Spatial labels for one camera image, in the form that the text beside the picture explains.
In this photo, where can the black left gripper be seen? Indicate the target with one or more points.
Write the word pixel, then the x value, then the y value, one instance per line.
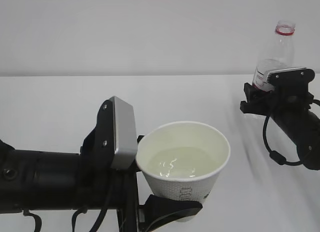
pixel 105 189

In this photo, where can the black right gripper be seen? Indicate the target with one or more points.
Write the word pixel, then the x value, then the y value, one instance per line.
pixel 259 102

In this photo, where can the clear Nongfu Spring water bottle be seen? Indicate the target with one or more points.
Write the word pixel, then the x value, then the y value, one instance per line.
pixel 278 53

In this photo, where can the white Coffee Star paper cup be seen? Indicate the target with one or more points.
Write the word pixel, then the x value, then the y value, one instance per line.
pixel 182 160

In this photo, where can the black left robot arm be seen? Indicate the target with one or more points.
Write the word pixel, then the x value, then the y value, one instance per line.
pixel 38 180

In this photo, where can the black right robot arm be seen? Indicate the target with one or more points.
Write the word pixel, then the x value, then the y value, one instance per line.
pixel 289 107

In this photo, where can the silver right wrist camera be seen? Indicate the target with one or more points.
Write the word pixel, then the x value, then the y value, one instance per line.
pixel 289 76

